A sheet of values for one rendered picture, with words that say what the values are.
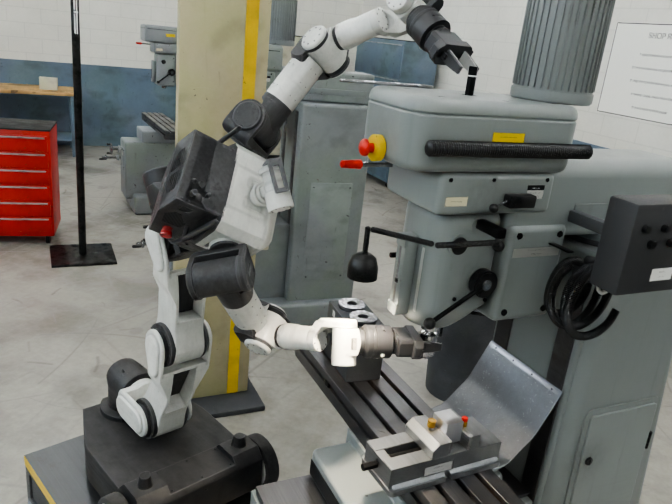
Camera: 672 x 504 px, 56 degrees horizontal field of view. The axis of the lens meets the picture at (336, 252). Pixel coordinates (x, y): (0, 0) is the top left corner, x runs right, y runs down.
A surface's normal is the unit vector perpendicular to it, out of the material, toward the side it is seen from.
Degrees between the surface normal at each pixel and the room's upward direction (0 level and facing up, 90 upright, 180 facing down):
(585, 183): 90
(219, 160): 59
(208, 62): 90
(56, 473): 0
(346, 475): 0
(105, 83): 90
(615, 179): 90
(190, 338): 81
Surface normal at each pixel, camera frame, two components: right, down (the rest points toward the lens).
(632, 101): -0.91, 0.05
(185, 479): 0.10, -0.94
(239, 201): 0.63, -0.22
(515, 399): -0.76, -0.39
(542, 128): 0.41, 0.34
